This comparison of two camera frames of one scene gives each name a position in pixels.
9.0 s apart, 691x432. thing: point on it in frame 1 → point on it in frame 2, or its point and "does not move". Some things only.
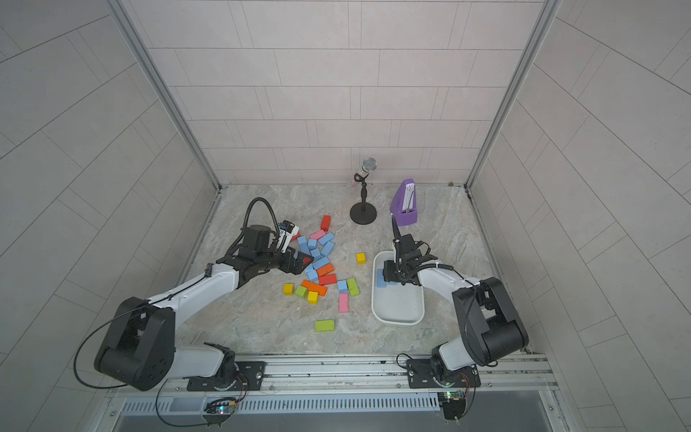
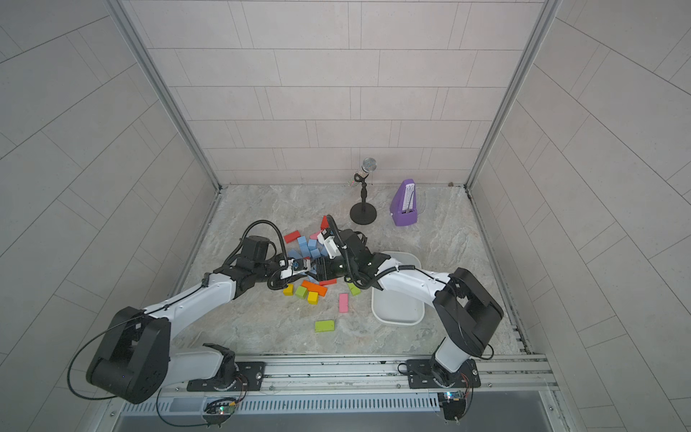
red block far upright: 326,223 does not move
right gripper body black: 396,271 → 341,265
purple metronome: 404,203 does not move
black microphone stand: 363,212 does not move
